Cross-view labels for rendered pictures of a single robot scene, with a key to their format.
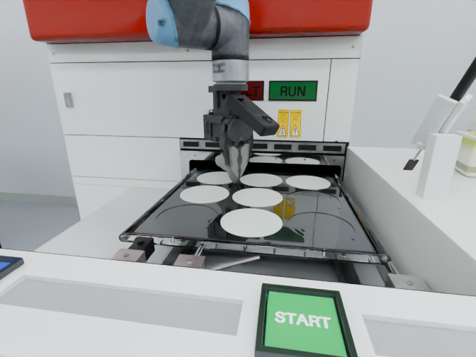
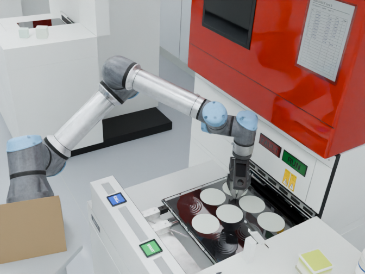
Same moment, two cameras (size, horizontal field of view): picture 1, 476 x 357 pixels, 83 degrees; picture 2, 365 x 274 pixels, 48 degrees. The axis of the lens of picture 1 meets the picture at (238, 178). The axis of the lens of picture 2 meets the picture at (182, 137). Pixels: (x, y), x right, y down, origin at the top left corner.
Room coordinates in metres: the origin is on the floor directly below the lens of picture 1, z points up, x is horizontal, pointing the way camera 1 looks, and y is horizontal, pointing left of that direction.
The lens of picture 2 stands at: (-0.41, -0.76, 1.95)
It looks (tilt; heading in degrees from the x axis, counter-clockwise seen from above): 32 degrees down; 48
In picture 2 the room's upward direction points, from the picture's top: 3 degrees clockwise
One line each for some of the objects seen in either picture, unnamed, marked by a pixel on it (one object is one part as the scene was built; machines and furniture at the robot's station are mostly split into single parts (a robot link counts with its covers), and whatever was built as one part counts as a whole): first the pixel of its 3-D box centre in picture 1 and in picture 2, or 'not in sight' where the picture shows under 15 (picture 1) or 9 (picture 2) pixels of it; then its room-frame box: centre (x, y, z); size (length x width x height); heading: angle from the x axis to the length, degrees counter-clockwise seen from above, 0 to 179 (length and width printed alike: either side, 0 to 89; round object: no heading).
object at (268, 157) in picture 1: (258, 169); (269, 194); (0.71, -0.06, 0.89); 0.44 x 0.02 x 0.10; 81
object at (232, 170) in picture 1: (224, 163); (232, 186); (0.58, 0.03, 0.95); 0.06 x 0.03 x 0.09; 46
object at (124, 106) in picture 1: (195, 121); (247, 145); (0.75, 0.12, 1.02); 0.81 x 0.03 x 0.40; 81
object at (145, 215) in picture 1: (170, 193); (201, 186); (0.53, 0.14, 0.90); 0.37 x 0.01 x 0.01; 171
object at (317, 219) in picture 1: (256, 197); (229, 213); (0.50, -0.04, 0.90); 0.34 x 0.34 x 0.01; 81
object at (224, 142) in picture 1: (229, 144); (232, 180); (0.56, 0.02, 0.99); 0.05 x 0.02 x 0.09; 136
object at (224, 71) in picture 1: (229, 73); (242, 146); (0.59, 0.02, 1.13); 0.08 x 0.08 x 0.05
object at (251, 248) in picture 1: (245, 247); (188, 231); (0.32, -0.01, 0.90); 0.38 x 0.01 x 0.01; 81
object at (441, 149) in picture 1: (435, 146); (254, 242); (0.36, -0.26, 1.03); 0.06 x 0.04 x 0.13; 171
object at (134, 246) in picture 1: (141, 248); (162, 209); (0.32, 0.13, 0.90); 0.04 x 0.02 x 0.03; 171
